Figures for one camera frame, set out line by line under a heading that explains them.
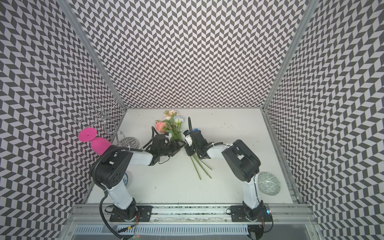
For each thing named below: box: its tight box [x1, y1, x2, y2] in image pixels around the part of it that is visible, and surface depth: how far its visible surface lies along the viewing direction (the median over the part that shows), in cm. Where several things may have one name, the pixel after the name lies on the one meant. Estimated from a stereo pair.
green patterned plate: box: [257, 172, 281, 196], surface depth 81 cm
